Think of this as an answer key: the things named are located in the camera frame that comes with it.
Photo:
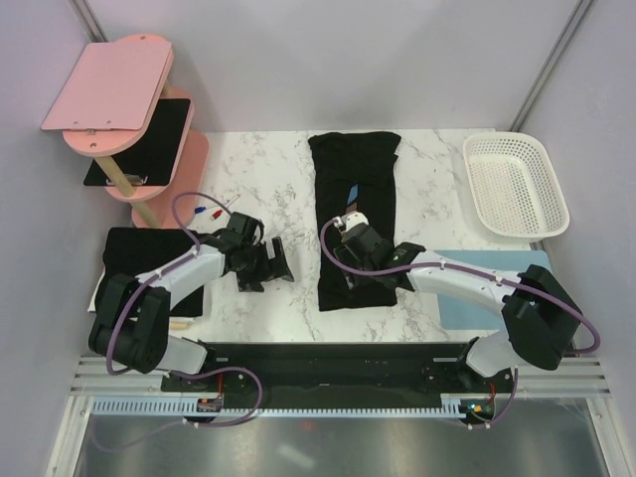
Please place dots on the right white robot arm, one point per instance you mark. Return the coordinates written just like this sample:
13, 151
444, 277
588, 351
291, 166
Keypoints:
540, 318

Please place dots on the folded black t shirt stack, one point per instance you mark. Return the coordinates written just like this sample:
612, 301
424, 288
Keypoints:
133, 251

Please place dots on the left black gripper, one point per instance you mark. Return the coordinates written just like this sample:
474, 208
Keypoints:
252, 282

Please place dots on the white slotted cable duct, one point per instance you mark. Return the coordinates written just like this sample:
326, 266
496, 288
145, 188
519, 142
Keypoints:
195, 407

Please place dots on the black graphic t shirt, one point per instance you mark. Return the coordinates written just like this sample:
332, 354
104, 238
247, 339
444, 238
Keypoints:
354, 172

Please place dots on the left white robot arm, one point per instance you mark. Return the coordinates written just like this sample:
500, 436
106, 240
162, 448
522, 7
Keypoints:
131, 327

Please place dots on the white plastic basket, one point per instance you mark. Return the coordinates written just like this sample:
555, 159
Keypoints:
514, 187

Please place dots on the pink three tier shelf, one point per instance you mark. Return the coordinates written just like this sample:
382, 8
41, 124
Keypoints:
150, 204

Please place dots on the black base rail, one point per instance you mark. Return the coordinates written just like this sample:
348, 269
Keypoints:
426, 369

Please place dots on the black clipboard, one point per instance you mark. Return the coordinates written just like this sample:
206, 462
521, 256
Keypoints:
150, 161

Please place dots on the pink clipboard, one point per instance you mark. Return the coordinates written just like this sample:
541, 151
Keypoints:
111, 86

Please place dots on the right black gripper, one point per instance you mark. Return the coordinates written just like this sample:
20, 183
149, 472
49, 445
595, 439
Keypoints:
353, 278

